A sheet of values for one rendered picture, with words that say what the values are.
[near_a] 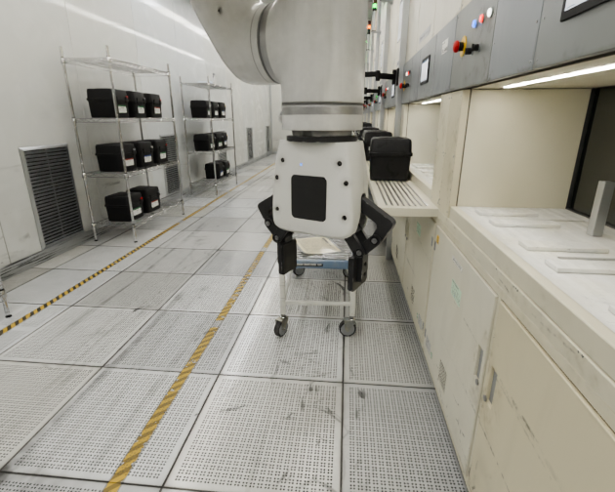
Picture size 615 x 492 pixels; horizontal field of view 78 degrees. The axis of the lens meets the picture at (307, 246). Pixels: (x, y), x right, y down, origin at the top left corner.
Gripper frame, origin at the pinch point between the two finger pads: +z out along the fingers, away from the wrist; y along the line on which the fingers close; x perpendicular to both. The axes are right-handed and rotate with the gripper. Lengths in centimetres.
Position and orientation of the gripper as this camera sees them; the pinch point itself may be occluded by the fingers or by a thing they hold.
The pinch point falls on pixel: (320, 271)
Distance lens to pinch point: 45.3
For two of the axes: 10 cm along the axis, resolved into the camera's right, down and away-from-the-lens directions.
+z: 0.0, 9.5, 3.2
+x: 5.1, -2.7, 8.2
